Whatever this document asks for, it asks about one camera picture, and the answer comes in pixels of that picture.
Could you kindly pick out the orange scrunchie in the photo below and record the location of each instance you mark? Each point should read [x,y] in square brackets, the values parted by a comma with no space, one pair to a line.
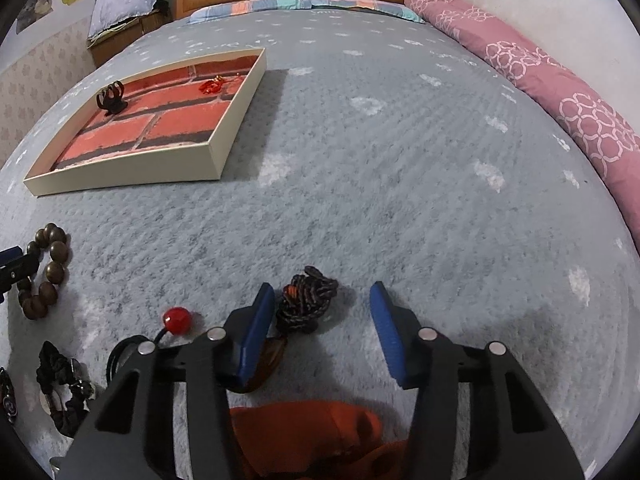
[310,435]

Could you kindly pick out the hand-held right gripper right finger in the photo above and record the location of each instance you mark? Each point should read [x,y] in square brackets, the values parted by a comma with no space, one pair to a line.
[387,330]

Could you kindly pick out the black hair claw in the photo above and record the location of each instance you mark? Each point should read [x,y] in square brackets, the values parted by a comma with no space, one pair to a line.
[111,100]

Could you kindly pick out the lavender dotted pillow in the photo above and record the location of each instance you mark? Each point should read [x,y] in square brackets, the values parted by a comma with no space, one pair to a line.
[125,2]

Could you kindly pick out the brown wooden nightstand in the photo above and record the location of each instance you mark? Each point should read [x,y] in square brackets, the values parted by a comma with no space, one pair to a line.
[120,42]

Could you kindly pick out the black rhinestone hair clip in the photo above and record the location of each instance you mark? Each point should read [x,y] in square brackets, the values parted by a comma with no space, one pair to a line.
[7,400]

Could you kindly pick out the grey patterned bedspread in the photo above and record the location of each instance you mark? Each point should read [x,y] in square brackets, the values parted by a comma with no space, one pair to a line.
[375,185]

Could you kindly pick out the red hair clip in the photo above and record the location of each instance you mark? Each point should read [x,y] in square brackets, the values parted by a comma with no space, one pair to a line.
[210,85]

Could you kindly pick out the striped pillow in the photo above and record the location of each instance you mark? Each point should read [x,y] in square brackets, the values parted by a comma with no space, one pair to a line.
[240,7]

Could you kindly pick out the cream box with brick print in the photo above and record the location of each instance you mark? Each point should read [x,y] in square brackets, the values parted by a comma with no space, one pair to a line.
[150,125]

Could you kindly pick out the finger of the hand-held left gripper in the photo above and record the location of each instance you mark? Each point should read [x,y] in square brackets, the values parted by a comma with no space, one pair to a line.
[17,267]

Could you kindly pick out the black scrunchie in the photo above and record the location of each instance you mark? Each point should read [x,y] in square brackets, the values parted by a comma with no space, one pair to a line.
[52,360]

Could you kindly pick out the pink circle-print bolster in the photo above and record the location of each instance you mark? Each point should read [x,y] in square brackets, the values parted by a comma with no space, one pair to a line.
[525,65]

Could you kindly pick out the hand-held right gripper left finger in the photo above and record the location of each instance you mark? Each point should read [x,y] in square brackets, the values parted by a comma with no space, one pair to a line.
[255,330]

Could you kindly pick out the grey cat wall sticker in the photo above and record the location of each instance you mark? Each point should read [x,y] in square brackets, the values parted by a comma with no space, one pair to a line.
[34,12]

